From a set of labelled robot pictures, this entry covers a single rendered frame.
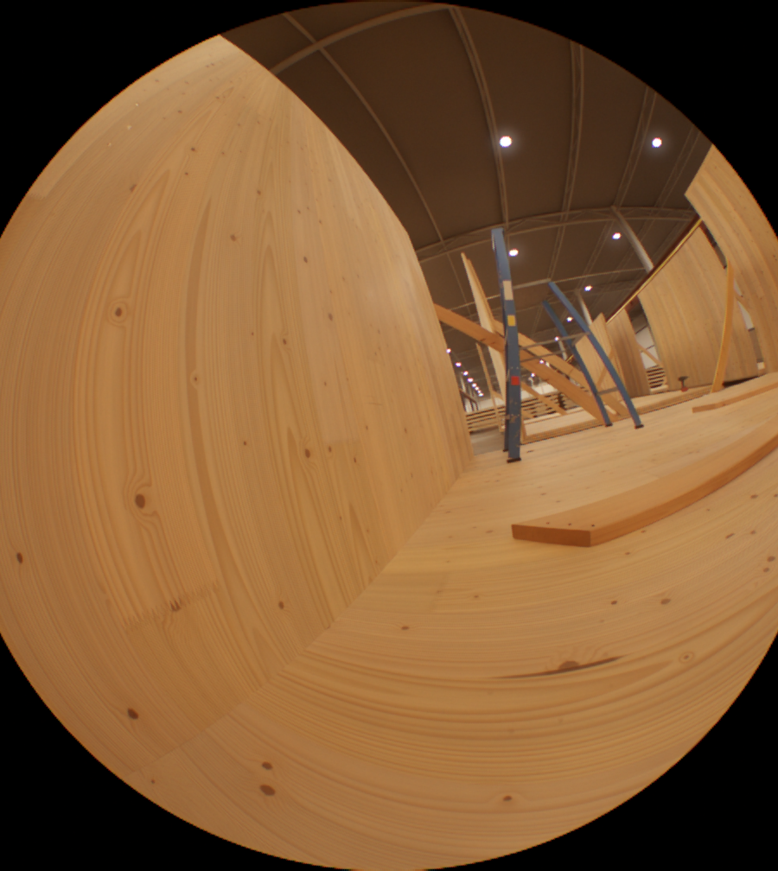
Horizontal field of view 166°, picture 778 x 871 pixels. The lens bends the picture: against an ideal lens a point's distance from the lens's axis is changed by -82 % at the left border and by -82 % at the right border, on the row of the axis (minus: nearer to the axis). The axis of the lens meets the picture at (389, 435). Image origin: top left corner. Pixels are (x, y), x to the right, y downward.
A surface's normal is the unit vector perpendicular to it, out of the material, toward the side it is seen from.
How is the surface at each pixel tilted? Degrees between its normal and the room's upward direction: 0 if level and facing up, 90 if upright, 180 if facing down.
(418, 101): 180
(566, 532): 90
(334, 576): 90
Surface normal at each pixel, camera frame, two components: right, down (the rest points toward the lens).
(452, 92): 0.22, 0.97
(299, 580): 0.89, -0.22
